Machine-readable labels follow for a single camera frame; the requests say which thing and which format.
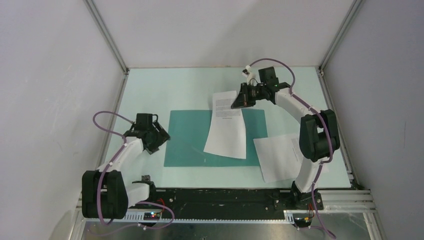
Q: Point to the aluminium frame left post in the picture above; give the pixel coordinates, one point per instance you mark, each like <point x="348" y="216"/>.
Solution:
<point x="107" y="36"/>

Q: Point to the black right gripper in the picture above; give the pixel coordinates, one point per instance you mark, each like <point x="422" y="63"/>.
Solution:
<point x="242" y="100"/>

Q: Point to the printed white paper sheet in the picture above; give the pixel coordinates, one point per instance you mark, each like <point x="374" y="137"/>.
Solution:
<point x="227" y="132"/>

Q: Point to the left controller board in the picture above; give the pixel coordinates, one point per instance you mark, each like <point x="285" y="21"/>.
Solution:
<point x="152" y="216"/>

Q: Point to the teal plastic folder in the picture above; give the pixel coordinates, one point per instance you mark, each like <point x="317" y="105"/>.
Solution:
<point x="189" y="129"/>

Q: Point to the aluminium frame right post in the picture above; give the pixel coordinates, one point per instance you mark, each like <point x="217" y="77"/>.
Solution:
<point x="347" y="21"/>

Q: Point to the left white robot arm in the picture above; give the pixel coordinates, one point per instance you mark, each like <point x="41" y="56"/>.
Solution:
<point x="111" y="189"/>

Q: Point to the white paper sheet stack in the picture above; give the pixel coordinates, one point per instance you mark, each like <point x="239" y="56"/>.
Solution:
<point x="280" y="157"/>

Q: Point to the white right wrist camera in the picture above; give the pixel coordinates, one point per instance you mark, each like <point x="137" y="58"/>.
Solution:
<point x="248" y="74"/>

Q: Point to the right controller board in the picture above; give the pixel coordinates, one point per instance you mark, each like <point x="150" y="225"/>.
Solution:
<point x="302" y="222"/>

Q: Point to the controller board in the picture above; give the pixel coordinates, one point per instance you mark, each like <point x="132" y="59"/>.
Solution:
<point x="302" y="222"/>
<point x="152" y="216"/>

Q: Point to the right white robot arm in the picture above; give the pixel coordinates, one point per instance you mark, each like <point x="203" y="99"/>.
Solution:
<point x="318" y="135"/>

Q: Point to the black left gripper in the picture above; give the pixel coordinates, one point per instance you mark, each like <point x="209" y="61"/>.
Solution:
<point x="162" y="137"/>

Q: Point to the aluminium frame post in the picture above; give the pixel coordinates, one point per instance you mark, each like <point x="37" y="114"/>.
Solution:
<point x="107" y="36"/>
<point x="347" y="21"/>

